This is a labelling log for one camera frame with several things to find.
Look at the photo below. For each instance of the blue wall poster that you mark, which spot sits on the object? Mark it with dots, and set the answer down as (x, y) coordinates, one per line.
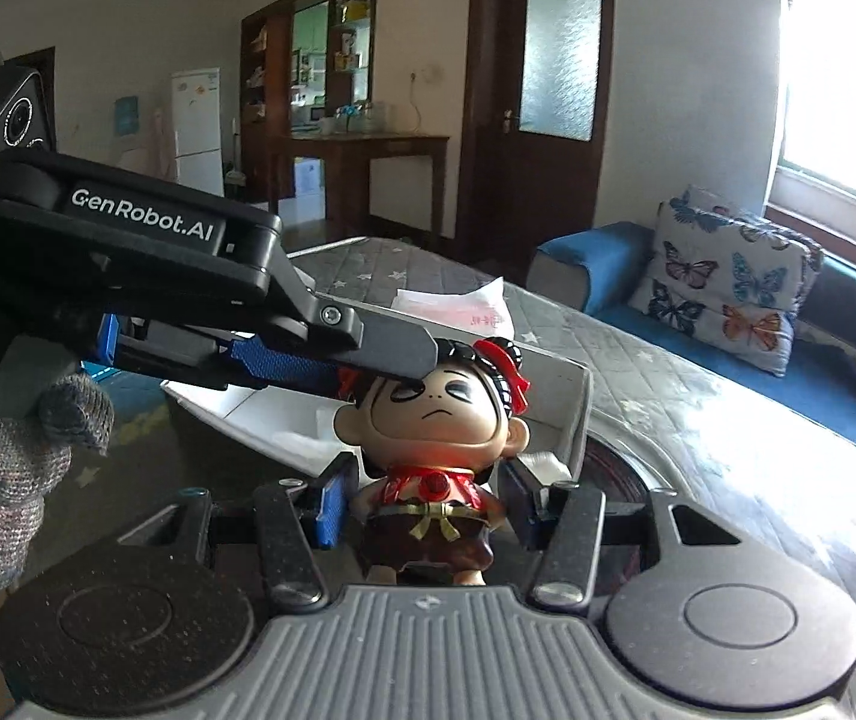
(126, 116)

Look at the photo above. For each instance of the brown wooden table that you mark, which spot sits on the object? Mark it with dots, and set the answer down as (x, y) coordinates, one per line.
(368, 146)

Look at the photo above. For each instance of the person's left hand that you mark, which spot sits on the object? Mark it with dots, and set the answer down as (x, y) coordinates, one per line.
(0, 487)

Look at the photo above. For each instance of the blue sofa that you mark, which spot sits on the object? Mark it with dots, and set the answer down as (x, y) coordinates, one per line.
(608, 255)

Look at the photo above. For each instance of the dark round plate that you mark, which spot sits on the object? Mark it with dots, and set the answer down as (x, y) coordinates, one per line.
(615, 469)

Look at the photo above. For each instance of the white plastic packet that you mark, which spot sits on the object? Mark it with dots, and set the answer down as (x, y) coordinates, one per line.
(465, 304)

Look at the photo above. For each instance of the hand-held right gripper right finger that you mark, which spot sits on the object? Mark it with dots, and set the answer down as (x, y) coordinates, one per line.
(522, 504)

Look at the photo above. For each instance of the brown wooden shelf cabinet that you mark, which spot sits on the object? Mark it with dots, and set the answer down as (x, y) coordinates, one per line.
(274, 67)

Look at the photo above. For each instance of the bright window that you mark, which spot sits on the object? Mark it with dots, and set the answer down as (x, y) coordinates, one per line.
(841, 67)

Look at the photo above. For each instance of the red and black doll figurine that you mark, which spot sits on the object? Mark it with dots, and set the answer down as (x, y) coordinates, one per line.
(428, 427)

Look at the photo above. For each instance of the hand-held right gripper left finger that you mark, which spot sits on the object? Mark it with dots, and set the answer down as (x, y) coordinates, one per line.
(333, 501)

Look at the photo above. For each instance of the grey star quilt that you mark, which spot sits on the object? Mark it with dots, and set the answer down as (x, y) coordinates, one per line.
(668, 397)

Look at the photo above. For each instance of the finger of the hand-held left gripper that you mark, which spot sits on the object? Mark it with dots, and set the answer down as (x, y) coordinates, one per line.
(289, 371)
(368, 341)

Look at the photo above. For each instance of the butterfly print cushion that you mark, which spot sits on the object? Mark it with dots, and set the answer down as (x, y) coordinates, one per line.
(728, 285)

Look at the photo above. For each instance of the brown wooden door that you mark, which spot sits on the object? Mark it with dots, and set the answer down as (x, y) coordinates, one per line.
(548, 165)

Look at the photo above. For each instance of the white box under table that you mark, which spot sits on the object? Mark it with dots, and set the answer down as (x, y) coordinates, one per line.
(309, 178)

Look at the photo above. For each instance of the white cardboard box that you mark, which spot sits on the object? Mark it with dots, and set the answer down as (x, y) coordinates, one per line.
(278, 414)

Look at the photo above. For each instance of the white refrigerator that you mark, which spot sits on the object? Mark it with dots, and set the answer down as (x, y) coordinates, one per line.
(199, 135)

